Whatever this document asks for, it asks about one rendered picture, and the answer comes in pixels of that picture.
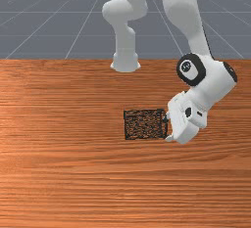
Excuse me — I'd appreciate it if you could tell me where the dark mesh basket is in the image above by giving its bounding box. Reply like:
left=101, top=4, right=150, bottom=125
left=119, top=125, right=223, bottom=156
left=123, top=108, right=171, bottom=141

